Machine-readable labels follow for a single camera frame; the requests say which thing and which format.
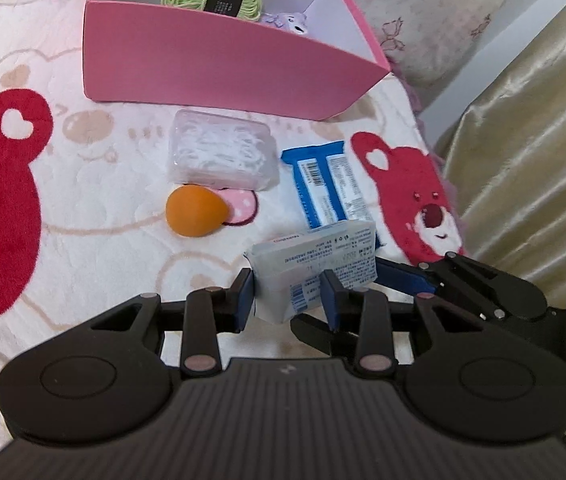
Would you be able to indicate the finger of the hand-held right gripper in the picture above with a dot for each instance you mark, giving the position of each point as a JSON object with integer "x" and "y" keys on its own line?
{"x": 403, "y": 276}
{"x": 313, "y": 332}

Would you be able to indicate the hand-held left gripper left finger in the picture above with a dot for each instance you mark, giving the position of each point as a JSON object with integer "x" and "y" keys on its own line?
{"x": 246, "y": 296}

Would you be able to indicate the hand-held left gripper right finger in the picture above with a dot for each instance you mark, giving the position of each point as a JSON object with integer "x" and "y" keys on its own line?
{"x": 331, "y": 301}

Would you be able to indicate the white tissue packet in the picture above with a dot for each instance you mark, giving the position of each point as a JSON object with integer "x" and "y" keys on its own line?
{"x": 293, "y": 265}

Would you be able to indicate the orange makeup sponge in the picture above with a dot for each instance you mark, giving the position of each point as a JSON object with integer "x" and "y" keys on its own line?
{"x": 193, "y": 210}

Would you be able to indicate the blue wipes packet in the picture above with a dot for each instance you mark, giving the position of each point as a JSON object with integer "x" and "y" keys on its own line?
{"x": 325, "y": 185}

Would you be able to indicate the clear plastic box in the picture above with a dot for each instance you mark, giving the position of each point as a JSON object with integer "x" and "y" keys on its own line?
{"x": 218, "y": 150}

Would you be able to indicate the pink cardboard box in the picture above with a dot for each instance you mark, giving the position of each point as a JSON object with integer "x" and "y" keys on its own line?
{"x": 213, "y": 55}

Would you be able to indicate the purple plush toy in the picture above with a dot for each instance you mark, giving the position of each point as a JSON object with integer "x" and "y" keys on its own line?
{"x": 288, "y": 22}

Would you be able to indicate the bear printed blanket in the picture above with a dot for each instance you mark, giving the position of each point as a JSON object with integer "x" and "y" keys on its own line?
{"x": 88, "y": 260}

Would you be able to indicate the gold curtain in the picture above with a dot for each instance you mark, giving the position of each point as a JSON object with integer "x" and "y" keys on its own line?
{"x": 528, "y": 160}

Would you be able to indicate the pink floral pillow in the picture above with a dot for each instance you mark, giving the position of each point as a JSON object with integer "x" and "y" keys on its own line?
{"x": 428, "y": 15}

